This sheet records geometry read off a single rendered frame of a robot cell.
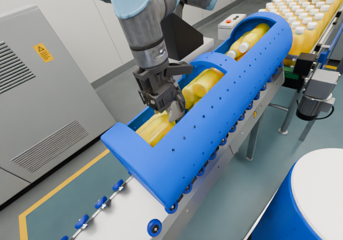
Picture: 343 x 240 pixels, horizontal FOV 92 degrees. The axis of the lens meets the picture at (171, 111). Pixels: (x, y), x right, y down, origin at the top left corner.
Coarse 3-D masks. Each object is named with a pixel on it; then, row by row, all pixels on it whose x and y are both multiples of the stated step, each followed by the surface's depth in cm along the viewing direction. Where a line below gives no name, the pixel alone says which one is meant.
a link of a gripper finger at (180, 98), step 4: (176, 88) 44; (180, 92) 43; (176, 96) 44; (180, 96) 43; (176, 100) 45; (180, 100) 44; (184, 100) 45; (180, 104) 45; (184, 104) 46; (180, 108) 46; (184, 108) 47
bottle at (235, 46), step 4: (248, 32) 84; (236, 40) 82; (240, 40) 80; (232, 44) 80; (236, 44) 78; (232, 48) 79; (236, 48) 78; (236, 52) 78; (240, 52) 78; (236, 56) 80
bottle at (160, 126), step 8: (168, 112) 52; (160, 120) 48; (176, 120) 51; (144, 128) 48; (152, 128) 46; (160, 128) 46; (168, 128) 48; (144, 136) 45; (152, 136) 45; (160, 136) 46; (152, 144) 45
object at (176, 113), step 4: (172, 104) 45; (176, 104) 46; (172, 108) 46; (176, 108) 47; (172, 112) 46; (176, 112) 47; (180, 112) 48; (184, 112) 49; (172, 116) 46; (176, 116) 48; (180, 116) 49; (168, 120) 46; (172, 120) 47
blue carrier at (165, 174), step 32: (288, 32) 72; (192, 64) 62; (224, 64) 55; (256, 64) 59; (224, 96) 50; (128, 128) 42; (192, 128) 43; (224, 128) 51; (128, 160) 37; (160, 160) 38; (192, 160) 43; (160, 192) 38
